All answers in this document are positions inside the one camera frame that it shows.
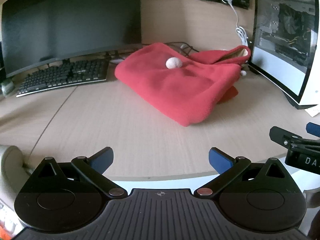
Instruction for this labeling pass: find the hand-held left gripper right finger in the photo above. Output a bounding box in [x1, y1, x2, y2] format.
[209, 147, 288, 198]

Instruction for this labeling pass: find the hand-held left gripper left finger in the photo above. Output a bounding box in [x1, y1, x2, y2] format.
[32, 147, 127, 198]

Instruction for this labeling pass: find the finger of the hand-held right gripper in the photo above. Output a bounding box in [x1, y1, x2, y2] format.
[269, 126, 320, 153]
[306, 122, 320, 138]

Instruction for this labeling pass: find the red fleece hoodie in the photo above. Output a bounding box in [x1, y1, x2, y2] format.
[114, 42, 251, 127]

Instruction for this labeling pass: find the white paper sheet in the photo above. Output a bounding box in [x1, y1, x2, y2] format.
[305, 105, 320, 117]

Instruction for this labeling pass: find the white glass-sided computer case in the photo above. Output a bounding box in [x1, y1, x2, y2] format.
[247, 0, 320, 110]

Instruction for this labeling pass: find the black computer keyboard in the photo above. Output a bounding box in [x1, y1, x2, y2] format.
[15, 58, 110, 98]

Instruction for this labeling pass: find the small green object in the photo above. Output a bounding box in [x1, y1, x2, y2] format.
[0, 79, 14, 97]

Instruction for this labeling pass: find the large black computer monitor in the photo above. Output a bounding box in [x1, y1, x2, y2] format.
[0, 0, 142, 78]

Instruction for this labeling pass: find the white plug with cable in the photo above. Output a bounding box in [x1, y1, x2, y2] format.
[221, 0, 249, 48]

